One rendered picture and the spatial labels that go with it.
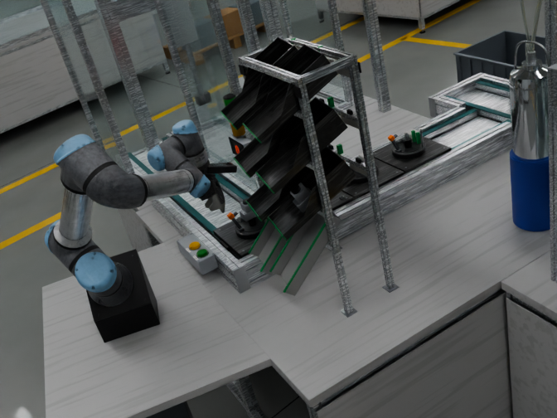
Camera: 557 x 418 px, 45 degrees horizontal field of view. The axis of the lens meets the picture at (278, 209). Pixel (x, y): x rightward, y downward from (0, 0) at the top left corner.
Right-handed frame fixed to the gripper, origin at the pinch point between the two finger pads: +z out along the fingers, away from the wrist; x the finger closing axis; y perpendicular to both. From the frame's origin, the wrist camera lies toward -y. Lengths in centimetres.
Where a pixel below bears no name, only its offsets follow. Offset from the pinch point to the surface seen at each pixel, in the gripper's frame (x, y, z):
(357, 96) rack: 55, -31, -39
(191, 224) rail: -28.3, 5.8, 14.2
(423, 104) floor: -203, -256, 121
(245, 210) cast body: 0.5, -7.3, 4.9
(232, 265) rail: 11.2, 8.5, 15.2
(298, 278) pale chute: 46.5, 0.9, 8.8
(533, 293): 85, -54, 33
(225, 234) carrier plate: -7.7, 0.9, 13.9
